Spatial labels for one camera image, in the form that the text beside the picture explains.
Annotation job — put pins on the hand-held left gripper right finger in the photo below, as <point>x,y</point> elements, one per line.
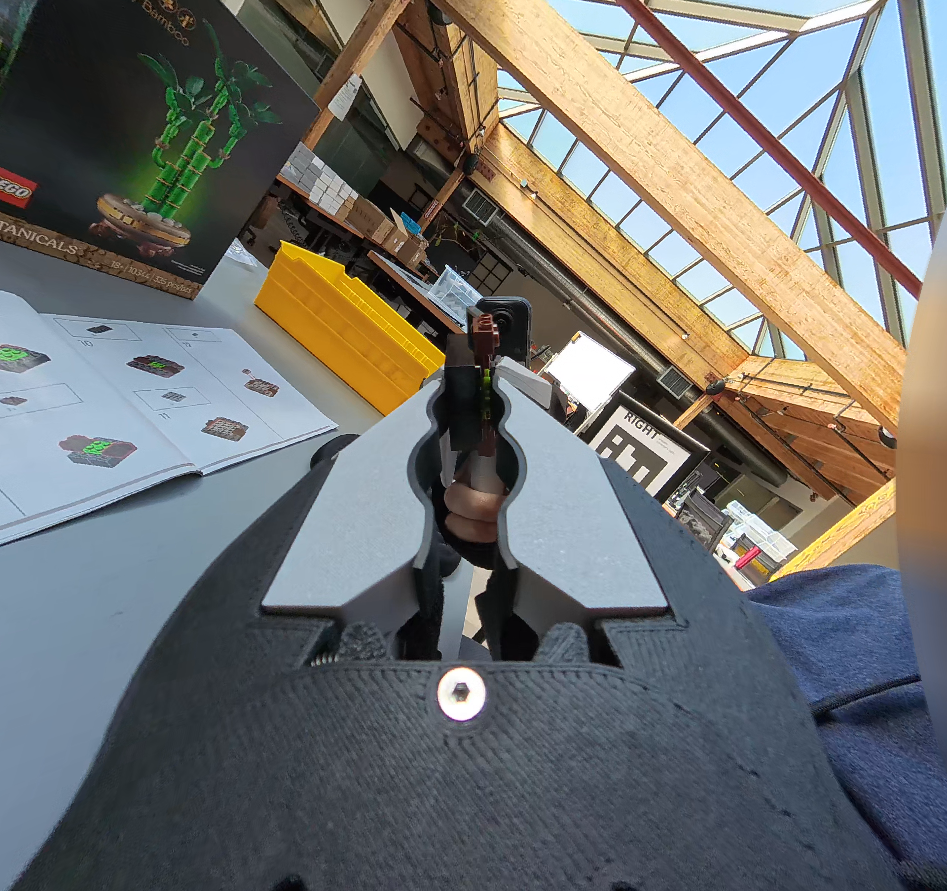
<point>584,528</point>

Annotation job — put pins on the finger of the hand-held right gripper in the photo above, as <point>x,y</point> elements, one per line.
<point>521,382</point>

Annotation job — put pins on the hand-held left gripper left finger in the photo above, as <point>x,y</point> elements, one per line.
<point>348,528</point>

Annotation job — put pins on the brown black toy brick assembly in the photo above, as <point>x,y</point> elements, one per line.
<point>462,402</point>

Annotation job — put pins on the grey desk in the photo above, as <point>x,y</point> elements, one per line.
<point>111,647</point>

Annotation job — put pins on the person's right hand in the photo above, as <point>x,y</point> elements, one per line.
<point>473,510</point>

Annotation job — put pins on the clear plastic storage box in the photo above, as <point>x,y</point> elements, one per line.
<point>754,528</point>
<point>453,291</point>

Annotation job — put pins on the white light panel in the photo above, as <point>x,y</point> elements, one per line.
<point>588,373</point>

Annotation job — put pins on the black framed tag sign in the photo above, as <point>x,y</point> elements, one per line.
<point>644,447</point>

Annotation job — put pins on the brown cardboard box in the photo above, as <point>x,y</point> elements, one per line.
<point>370,219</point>

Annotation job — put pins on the yellow plastic bin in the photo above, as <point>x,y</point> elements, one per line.
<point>333,321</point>

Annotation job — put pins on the white instruction booklet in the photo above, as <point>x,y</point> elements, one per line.
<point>148,402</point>

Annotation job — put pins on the stack of grey boxes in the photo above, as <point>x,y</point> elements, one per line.
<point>318,180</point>

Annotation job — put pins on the white paper note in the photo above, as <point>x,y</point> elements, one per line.
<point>344,95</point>

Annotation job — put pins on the black bamboo brick set box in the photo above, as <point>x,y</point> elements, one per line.
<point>111,92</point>

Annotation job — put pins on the white wall air vent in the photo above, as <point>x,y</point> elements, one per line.
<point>675,382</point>
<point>481,208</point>

